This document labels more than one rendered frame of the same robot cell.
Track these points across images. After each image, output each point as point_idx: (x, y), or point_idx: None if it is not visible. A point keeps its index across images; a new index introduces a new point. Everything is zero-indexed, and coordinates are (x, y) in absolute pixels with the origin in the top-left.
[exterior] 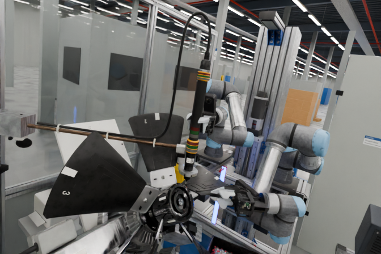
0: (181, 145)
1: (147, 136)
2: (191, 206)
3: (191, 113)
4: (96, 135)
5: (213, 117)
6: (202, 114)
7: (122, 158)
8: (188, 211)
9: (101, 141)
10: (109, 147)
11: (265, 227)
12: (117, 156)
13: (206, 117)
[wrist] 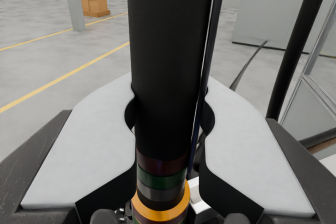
0: (197, 188)
1: (299, 142)
2: (120, 221)
3: (268, 135)
4: (262, 44)
5: (0, 181)
6: (131, 68)
7: (230, 86)
8: (123, 214)
9: (254, 53)
10: (245, 65)
11: None
12: (234, 80)
13: (99, 97)
